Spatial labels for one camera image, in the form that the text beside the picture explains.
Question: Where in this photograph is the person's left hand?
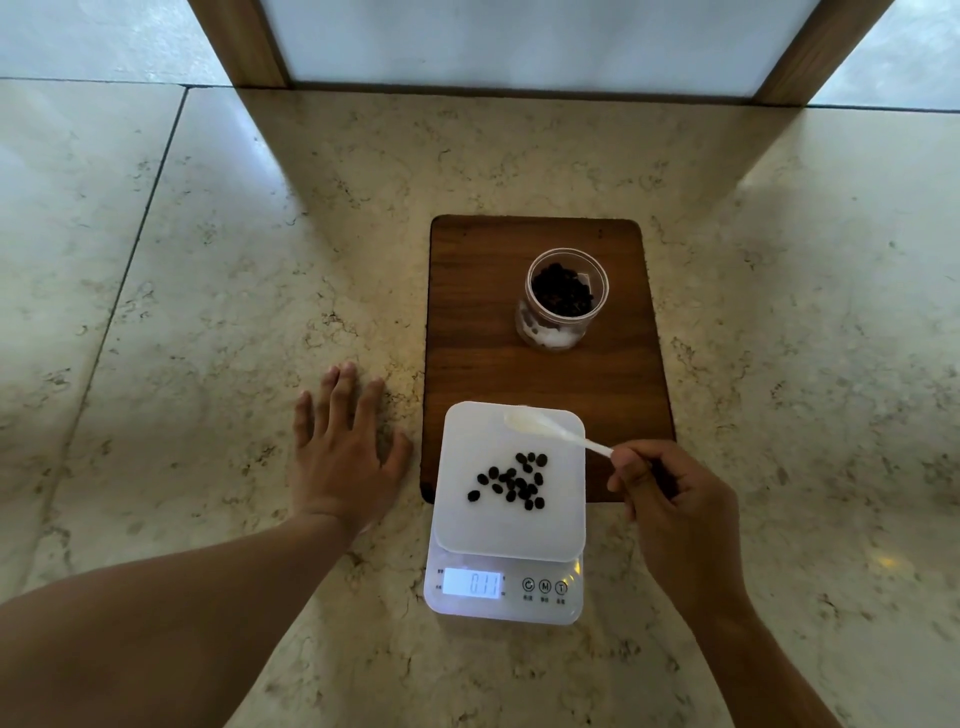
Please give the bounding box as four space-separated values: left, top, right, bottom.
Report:
288 362 414 538

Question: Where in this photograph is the person's left forearm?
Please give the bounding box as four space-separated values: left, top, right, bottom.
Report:
0 512 363 728

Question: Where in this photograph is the frosted white panel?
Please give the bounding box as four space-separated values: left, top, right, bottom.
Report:
260 0 823 99

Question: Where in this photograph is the white plastic spoon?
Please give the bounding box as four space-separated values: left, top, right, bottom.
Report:
504 407 616 459

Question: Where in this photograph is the person's right forearm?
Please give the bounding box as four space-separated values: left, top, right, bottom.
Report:
690 603 845 728

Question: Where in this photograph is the heap of coffee beans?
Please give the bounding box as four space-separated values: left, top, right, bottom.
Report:
531 262 596 318

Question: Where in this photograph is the white digital kitchen scale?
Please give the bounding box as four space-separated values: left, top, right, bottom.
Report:
423 401 588 627

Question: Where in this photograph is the dark wooden board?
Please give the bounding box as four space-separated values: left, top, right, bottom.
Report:
420 215 677 505

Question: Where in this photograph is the wooden frame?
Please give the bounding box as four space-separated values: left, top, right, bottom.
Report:
187 0 897 107

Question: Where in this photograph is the pile of loose coffee beans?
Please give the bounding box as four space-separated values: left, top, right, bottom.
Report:
467 451 549 513

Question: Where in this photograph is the person's right hand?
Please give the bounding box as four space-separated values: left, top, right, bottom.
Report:
606 438 760 625

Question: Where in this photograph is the clear glass jar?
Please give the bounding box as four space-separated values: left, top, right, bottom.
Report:
514 248 610 353

